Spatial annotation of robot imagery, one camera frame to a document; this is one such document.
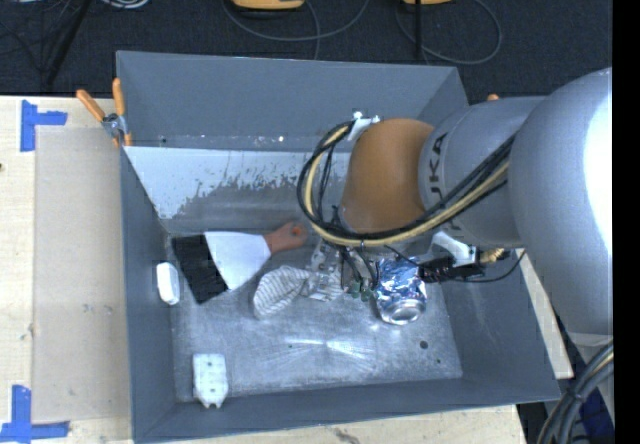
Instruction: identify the pale wood flat board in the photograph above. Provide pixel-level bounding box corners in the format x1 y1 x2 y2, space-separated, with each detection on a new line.
30 124 132 426

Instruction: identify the grey metal bin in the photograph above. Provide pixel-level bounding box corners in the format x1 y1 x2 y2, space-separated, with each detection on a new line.
115 50 562 444

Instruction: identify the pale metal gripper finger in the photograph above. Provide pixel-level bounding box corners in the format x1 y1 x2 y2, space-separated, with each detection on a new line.
305 274 345 304
309 242 335 280

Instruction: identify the black bristle brush wooden handle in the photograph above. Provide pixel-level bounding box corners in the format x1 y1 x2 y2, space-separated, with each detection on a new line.
170 220 309 306

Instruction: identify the black cylinder on white bracket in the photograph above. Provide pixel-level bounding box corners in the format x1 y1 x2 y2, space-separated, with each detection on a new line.
418 230 507 284

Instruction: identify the small white rounded block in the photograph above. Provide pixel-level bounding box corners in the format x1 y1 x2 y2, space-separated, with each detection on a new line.
155 261 182 307

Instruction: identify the crushed silver drink can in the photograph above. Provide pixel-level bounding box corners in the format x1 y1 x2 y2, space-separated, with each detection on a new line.
373 255 429 327

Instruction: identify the white ribbed plastic block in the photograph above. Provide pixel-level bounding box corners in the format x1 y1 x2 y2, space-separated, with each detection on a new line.
191 352 231 410

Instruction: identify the white striped cloth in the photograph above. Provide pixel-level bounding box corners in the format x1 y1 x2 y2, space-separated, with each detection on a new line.
251 265 315 320

